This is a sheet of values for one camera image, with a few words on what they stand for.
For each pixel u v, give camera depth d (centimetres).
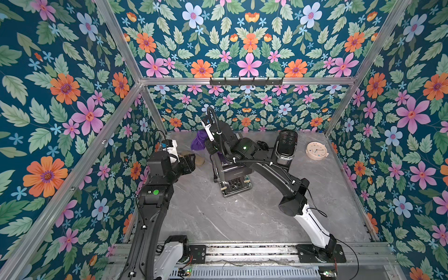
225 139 55
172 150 62
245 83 91
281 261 72
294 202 52
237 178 76
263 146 108
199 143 75
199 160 102
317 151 108
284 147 83
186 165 62
